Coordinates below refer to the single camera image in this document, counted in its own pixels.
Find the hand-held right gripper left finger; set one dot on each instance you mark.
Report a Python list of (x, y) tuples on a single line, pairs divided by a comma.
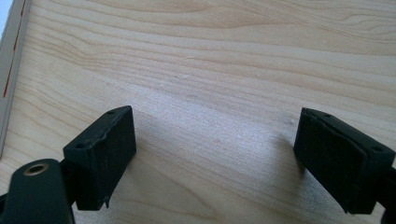
[(102, 161)]

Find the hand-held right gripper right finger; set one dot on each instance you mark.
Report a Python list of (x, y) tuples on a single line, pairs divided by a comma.
[(336, 161)]

